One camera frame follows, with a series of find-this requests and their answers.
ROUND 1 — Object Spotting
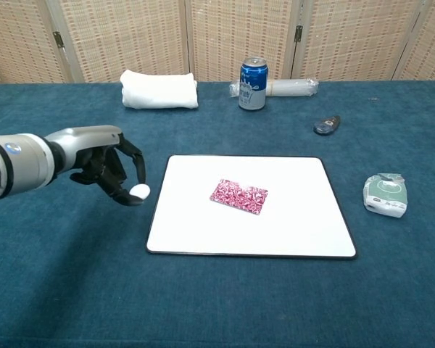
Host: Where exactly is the silver and black left robot hand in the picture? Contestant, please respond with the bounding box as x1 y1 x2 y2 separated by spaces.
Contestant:
45 125 148 207

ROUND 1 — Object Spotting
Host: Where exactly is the small white round cap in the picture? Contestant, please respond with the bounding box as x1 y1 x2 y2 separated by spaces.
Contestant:
128 183 151 199

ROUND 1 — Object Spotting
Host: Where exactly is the pink white patterned rectangular pad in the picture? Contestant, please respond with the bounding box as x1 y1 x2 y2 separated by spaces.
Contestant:
209 178 270 218

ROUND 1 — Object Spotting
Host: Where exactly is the white square board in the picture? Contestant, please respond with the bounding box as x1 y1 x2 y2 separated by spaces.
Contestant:
145 154 358 261

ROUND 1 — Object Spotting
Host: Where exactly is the white folded towel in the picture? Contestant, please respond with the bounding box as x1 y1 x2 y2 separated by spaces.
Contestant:
119 69 199 110

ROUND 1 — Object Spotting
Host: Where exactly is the woven bamboo folding screen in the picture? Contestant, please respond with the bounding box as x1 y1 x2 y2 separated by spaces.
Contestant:
0 0 435 89

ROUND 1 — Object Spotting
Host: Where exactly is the blue table cloth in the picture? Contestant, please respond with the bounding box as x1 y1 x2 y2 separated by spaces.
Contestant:
0 80 435 348

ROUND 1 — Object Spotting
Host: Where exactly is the blue and white drink can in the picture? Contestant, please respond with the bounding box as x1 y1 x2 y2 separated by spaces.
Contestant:
237 56 270 112

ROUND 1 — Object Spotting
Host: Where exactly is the clear plastic-wrapped cup stack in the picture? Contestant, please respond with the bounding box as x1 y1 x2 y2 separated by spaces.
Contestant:
228 78 320 99

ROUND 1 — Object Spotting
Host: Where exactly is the dark blue correction tape dispenser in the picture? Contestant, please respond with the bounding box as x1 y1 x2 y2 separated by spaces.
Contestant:
312 115 342 137

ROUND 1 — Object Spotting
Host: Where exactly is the green and white wipes pack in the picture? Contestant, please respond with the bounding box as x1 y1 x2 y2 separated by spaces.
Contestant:
362 173 408 219

